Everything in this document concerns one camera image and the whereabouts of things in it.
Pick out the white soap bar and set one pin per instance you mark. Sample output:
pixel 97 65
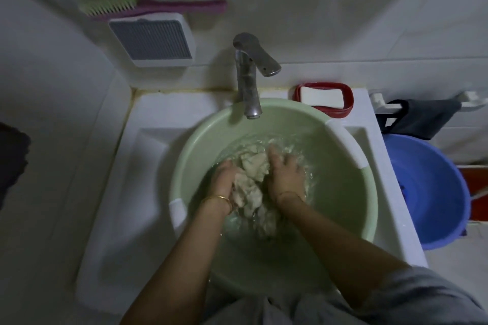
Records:
pixel 322 96

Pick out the blue plastic basin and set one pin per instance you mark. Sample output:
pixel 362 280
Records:
pixel 431 191

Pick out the person's left forearm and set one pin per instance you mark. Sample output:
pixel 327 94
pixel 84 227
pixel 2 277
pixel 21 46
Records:
pixel 175 271

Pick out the dark purple towel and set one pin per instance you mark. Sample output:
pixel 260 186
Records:
pixel 11 161

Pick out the white ceramic sink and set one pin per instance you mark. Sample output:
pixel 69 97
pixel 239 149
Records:
pixel 122 184

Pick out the green and pink scrub brush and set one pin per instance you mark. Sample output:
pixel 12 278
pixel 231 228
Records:
pixel 171 6

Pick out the red soap dish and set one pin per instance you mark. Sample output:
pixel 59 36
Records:
pixel 349 102

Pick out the red bucket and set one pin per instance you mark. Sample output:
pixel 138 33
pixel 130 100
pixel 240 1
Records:
pixel 478 191

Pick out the person's right forearm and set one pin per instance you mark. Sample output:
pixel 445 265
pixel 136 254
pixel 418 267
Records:
pixel 339 252

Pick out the metal faucet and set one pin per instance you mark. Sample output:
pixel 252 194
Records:
pixel 248 81

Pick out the dark grey cloth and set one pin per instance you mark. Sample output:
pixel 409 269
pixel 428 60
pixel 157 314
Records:
pixel 423 118

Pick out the person's grey patterned shirt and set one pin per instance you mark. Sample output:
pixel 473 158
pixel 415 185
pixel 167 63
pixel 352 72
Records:
pixel 362 298

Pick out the white wall box grey ribbed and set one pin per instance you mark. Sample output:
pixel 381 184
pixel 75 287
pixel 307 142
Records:
pixel 152 39

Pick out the cream leaf-patterned clothes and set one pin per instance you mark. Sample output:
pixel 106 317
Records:
pixel 253 191

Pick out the white wall towel rack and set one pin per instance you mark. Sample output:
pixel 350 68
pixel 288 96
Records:
pixel 474 98

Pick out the light green plastic basin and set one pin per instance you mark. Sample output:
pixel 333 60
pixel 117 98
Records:
pixel 343 191

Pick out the person's left hand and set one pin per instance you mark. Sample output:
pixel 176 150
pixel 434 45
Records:
pixel 223 184

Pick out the person's right hand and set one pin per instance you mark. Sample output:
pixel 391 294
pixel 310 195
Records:
pixel 286 180

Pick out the gold bangle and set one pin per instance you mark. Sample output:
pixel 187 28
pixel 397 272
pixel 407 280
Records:
pixel 219 199

